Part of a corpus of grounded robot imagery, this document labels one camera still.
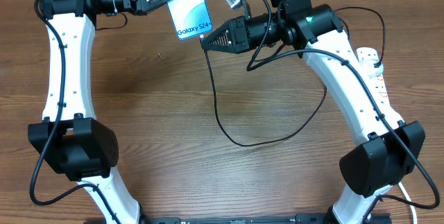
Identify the blue Samsung Galaxy smartphone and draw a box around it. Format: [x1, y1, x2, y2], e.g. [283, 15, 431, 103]
[168, 0, 212, 40]

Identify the white charger plug adapter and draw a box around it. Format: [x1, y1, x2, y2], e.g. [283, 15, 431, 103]
[359, 60, 384, 78]

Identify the white power strip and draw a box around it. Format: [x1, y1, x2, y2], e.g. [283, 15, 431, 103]
[356, 47, 390, 105]

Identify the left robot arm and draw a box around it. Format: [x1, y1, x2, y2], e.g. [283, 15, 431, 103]
[28, 0, 172, 223]

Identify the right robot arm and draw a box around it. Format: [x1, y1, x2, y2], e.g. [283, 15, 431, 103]
[200, 0, 425, 223]

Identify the black USB-C charging cable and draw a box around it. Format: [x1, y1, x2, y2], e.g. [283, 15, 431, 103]
[199, 6, 386, 148]

